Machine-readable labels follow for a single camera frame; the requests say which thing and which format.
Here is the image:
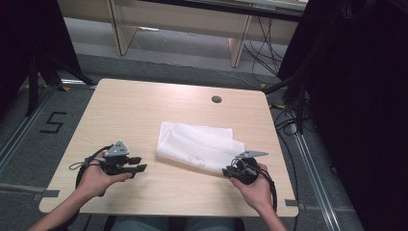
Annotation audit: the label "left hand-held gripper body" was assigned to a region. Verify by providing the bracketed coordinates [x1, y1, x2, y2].
[100, 140, 133, 176]

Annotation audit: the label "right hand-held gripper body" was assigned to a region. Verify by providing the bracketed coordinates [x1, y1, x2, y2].
[229, 149, 269, 186]

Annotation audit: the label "white cloth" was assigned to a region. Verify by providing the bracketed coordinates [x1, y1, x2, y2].
[155, 120, 246, 176]

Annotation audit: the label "person's right hand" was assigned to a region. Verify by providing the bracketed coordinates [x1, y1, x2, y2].
[229, 163, 273, 214]

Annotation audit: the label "person's left hand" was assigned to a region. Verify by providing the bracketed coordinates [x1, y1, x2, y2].
[76, 160, 133, 198]

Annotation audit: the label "person's legs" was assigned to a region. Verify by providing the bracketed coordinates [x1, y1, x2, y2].
[110, 216, 237, 231]

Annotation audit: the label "black metal stand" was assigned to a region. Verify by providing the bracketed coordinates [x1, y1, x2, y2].
[264, 64, 310, 135]
[26, 53, 94, 117]

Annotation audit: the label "black curtain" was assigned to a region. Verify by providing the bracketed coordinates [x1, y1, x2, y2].
[0, 0, 83, 118]
[277, 0, 408, 231]

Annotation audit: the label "light wooden desk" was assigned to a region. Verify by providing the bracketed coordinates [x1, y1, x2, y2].
[57, 0, 310, 68]

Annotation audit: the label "black floor cables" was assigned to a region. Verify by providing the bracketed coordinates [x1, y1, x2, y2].
[269, 101, 302, 231]

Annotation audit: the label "aluminium floor rail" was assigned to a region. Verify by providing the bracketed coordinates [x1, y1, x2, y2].
[0, 86, 56, 172]
[290, 123, 342, 231]

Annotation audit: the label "bundle of black hanging cables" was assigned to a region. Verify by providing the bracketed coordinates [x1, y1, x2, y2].
[242, 15, 287, 77]

